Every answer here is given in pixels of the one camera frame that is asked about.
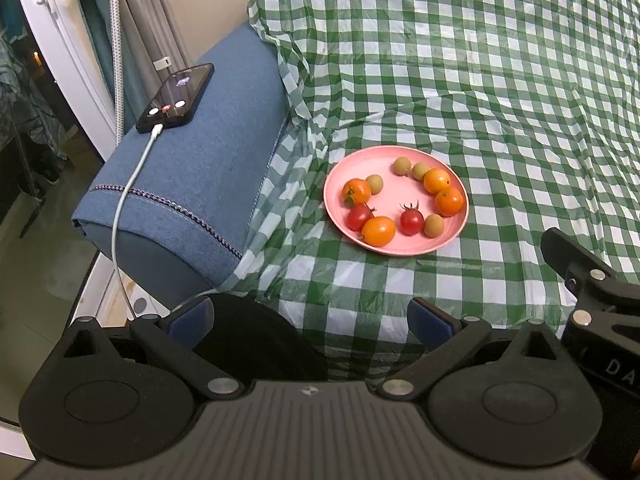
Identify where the grey curtain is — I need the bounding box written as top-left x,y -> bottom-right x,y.
117,0 -> 191,73

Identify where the green white checked tablecloth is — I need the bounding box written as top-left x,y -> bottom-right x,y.
227,0 -> 640,386

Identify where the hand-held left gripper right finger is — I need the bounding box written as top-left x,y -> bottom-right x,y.
375,297 -> 571,401

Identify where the small stemmed mandarin orange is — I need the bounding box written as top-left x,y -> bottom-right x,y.
341,178 -> 373,207

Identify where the leaf patterned cloth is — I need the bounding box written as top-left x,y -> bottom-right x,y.
0,35 -> 68,161

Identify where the white charging cable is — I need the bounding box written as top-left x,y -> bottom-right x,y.
111,124 -> 221,322

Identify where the white door frame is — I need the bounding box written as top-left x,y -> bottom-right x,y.
10,0 -> 121,163

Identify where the black smartphone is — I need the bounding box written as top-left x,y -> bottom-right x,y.
136,62 -> 216,135

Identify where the red cherry tomato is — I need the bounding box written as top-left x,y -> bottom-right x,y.
346,203 -> 377,232
399,201 -> 426,237

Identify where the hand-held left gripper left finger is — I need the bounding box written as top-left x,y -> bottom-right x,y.
50,295 -> 251,401

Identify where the pink plate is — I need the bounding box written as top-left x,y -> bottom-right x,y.
322,145 -> 470,257

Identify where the blue denim sofa armrest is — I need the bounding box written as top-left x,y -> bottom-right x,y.
70,24 -> 292,303

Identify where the teal curtain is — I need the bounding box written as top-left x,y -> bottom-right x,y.
70,0 -> 126,106

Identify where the black white braided cable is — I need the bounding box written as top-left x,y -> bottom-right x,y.
107,0 -> 126,143

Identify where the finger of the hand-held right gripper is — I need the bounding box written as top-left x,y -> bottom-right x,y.
541,228 -> 640,335

